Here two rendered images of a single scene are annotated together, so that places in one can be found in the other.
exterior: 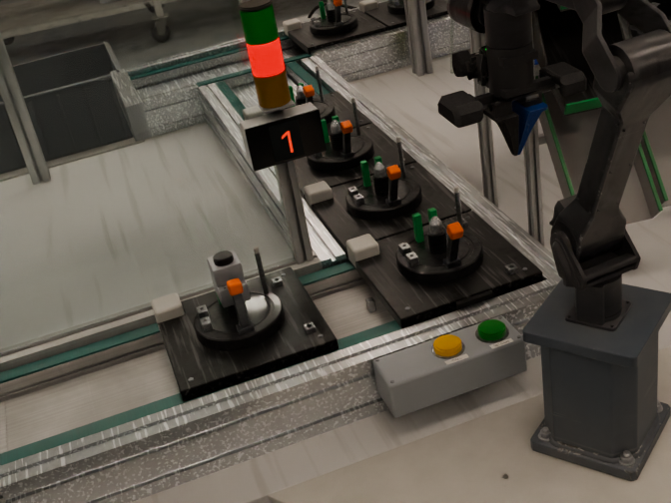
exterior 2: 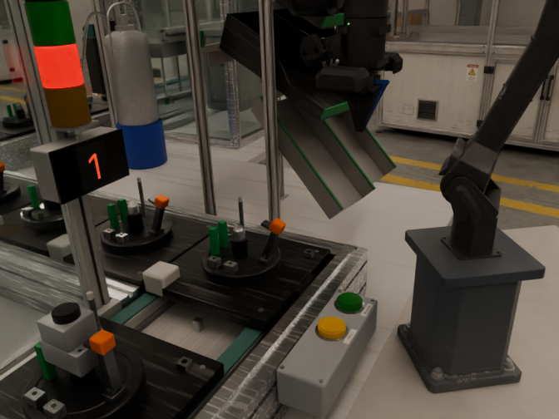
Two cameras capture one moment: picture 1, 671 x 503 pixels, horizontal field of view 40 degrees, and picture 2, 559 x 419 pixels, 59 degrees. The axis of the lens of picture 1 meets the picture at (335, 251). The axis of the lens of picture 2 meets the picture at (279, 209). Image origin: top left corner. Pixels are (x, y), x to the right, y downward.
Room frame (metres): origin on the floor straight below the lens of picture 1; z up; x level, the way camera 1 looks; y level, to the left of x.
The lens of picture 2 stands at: (0.72, 0.33, 1.42)
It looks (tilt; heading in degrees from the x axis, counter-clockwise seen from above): 24 degrees down; 314
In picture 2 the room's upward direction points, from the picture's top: 2 degrees counter-clockwise
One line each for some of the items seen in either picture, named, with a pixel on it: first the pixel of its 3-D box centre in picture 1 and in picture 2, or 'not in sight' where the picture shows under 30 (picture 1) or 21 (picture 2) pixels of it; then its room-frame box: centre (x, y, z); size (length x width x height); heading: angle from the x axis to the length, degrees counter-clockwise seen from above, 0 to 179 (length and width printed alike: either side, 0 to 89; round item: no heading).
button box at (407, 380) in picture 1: (449, 364); (331, 347); (1.06, -0.13, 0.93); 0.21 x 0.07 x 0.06; 104
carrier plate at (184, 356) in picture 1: (242, 327); (89, 398); (1.21, 0.17, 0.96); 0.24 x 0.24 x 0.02; 14
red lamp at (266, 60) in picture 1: (266, 55); (59, 65); (1.36, 0.05, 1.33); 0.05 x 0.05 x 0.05
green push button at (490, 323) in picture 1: (491, 332); (349, 303); (1.08, -0.20, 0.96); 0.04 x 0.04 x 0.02
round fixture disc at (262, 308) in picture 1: (239, 317); (86, 386); (1.21, 0.17, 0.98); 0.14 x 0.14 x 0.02
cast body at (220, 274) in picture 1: (226, 271); (66, 332); (1.22, 0.17, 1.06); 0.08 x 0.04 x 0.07; 14
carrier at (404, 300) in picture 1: (436, 238); (239, 244); (1.29, -0.16, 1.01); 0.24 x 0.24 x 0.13; 14
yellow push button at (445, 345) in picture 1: (447, 347); (331, 329); (1.06, -0.13, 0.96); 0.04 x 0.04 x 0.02
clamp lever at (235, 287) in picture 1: (238, 300); (102, 361); (1.17, 0.16, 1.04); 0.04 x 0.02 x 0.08; 14
